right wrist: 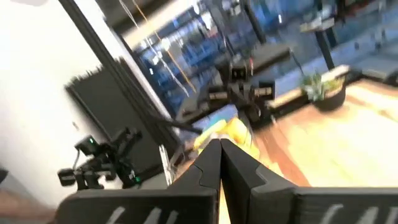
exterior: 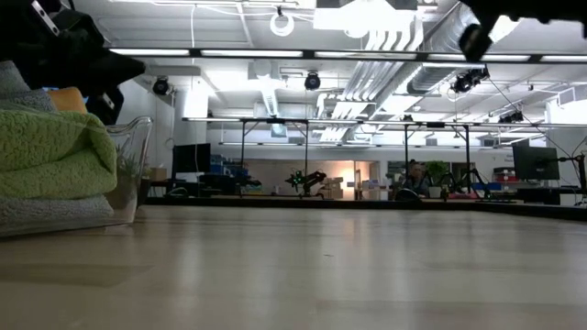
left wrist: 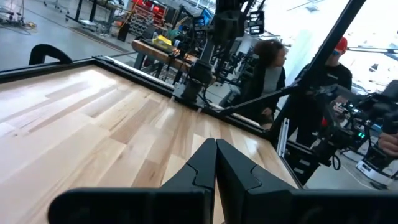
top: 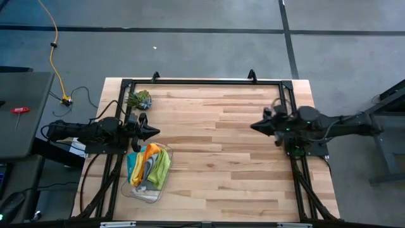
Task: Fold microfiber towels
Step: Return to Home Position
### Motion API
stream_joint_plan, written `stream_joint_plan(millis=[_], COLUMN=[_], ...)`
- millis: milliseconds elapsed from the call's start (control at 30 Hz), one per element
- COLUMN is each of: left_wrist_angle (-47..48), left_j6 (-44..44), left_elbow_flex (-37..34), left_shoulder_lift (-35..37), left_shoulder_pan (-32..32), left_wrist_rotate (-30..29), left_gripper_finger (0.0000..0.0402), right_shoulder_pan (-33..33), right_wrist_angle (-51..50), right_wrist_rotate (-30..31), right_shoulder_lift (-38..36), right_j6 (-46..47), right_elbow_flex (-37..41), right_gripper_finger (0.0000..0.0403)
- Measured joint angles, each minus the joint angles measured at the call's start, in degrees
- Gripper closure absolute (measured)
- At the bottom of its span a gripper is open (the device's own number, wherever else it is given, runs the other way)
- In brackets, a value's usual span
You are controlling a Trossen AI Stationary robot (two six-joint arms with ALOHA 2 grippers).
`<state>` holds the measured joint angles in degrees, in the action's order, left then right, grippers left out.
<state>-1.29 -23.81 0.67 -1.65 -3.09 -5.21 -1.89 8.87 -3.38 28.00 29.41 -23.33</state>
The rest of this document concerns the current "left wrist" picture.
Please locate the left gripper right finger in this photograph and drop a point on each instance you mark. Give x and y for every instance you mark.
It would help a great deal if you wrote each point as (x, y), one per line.
(311, 208)

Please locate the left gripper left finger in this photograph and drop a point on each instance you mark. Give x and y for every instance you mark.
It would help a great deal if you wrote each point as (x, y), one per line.
(140, 205)

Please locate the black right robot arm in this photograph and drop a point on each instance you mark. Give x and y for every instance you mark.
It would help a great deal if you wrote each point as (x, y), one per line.
(199, 74)

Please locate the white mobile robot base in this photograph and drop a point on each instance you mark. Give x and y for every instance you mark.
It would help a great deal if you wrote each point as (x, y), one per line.
(373, 171)

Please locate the silver aluminium extrusion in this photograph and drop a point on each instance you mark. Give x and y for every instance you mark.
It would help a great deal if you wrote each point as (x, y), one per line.
(283, 137)

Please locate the person's hand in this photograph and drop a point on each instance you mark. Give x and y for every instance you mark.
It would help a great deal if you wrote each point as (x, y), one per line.
(388, 143)

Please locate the person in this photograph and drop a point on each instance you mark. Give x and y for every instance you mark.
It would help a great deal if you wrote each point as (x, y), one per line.
(335, 77)
(270, 77)

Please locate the background wooden desk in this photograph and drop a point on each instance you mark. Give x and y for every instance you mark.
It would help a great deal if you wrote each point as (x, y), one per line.
(155, 53)

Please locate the yellow bundle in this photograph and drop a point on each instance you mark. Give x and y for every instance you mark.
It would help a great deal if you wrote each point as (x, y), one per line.
(162, 41)

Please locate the black handheld camera rig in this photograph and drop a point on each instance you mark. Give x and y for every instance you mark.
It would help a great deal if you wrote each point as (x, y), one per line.
(373, 109)

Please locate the black aluminium rig frame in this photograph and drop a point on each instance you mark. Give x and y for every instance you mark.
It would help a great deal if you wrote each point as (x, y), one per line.
(328, 46)

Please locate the black frame clamp bracket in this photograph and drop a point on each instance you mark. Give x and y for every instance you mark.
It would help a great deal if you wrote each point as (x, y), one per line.
(46, 49)

